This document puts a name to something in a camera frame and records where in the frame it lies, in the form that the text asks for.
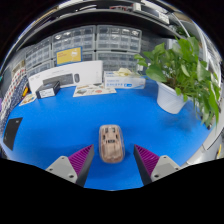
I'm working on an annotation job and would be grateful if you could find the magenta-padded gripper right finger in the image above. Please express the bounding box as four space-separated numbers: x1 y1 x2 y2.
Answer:
133 144 183 187

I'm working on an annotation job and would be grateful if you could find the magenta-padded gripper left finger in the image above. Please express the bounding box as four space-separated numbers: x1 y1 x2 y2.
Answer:
45 144 95 188

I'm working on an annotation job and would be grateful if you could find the black mouse pad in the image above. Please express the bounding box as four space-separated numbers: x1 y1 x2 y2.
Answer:
2 117 24 152

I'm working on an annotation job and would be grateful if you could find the small black box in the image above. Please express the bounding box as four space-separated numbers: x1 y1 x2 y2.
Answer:
34 80 61 100

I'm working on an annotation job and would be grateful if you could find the white and blue box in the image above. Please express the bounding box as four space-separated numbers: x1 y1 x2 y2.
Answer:
103 67 147 90

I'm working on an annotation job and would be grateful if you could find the long white keyboard box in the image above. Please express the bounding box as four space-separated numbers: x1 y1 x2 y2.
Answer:
27 60 104 94

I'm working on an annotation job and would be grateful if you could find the red and blue checked cloth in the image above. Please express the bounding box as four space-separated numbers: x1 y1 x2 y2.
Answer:
0 68 24 128

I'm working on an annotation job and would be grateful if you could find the green plant in white pot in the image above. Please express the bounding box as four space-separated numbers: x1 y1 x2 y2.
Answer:
134 36 223 128

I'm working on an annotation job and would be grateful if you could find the yellow card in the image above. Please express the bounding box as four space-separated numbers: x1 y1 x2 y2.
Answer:
55 46 83 66

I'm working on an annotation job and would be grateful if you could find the wall shelf with stored items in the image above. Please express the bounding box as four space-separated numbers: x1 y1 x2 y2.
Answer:
13 0 201 43

